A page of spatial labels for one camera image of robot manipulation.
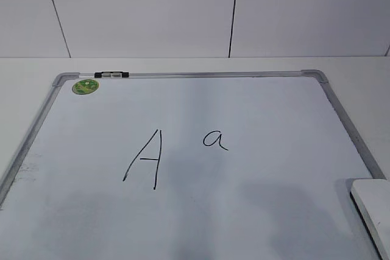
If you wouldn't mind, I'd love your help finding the black clear marker clip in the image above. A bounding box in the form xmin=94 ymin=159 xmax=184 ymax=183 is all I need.
xmin=94 ymin=71 xmax=129 ymax=79

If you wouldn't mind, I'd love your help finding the white whiteboard with aluminium frame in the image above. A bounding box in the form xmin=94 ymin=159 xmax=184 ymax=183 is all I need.
xmin=1 ymin=69 xmax=384 ymax=259

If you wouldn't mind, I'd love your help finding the white whiteboard eraser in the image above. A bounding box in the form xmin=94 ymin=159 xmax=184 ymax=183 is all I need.
xmin=350 ymin=179 xmax=389 ymax=259

